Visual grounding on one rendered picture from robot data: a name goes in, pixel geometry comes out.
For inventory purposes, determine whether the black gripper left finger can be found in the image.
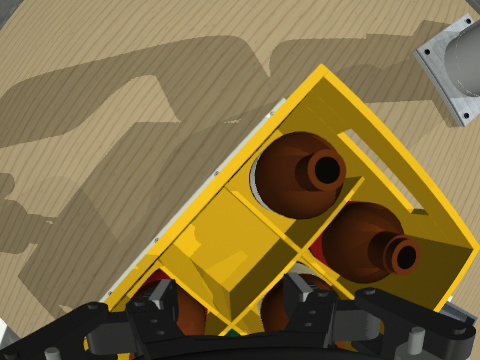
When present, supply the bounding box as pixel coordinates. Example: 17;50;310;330
0;279;203;360

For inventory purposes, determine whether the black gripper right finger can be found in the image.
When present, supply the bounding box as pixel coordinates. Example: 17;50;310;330
270;272;476;360

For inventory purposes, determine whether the yellow bottle crate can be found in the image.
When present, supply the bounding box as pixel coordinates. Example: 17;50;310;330
103;64;480;336

